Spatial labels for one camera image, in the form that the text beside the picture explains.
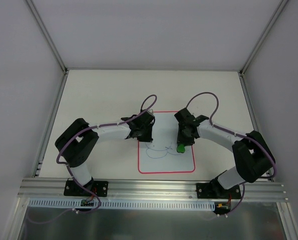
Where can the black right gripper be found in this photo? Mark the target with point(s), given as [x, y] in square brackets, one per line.
[185, 136]

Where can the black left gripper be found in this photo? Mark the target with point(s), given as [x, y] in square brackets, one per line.
[143, 133]

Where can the green whiteboard eraser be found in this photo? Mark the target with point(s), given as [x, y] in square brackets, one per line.
[181, 148]

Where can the pink framed whiteboard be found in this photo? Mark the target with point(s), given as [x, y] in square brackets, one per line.
[160, 156]

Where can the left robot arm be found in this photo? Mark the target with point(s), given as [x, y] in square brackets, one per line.
[77, 142]

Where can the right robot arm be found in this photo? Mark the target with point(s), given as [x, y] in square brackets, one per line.
[251, 154]

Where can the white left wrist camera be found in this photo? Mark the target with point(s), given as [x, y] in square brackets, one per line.
[151, 111]

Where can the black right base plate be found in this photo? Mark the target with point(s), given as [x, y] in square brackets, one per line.
[216, 191]

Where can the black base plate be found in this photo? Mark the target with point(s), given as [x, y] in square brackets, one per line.
[100, 188]
[216, 191]

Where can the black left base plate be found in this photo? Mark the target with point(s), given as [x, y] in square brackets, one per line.
[100, 188]

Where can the aluminium mounting rail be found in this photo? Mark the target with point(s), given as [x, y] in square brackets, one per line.
[258, 191]

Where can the white slotted cable duct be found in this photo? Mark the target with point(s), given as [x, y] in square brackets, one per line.
[110, 204]

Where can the left aluminium frame post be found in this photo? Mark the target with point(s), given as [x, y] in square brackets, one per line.
[45, 33]

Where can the aluminium frame post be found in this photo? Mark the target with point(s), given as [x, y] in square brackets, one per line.
[45, 33]
[264, 34]

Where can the right aluminium frame post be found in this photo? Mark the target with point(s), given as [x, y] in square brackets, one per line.
[264, 34]

